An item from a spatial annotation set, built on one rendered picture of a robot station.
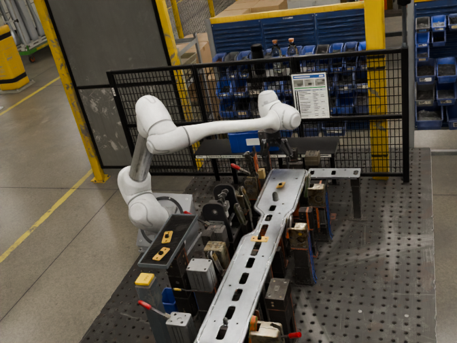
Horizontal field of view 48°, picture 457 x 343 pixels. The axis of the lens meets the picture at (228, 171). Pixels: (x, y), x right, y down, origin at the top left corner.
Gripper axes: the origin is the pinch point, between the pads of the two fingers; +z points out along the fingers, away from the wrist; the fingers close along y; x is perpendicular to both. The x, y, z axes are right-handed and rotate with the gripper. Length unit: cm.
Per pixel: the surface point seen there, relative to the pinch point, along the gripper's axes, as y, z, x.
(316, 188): 21.0, 10.0, -7.8
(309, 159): 12.1, 10.3, 23.5
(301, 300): 18, 45, -54
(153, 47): -146, -25, 167
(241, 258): -5, 14, -61
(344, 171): 32.1, 14.4, 17.0
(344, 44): 13, -4, 196
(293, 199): 9.1, 14.3, -11.7
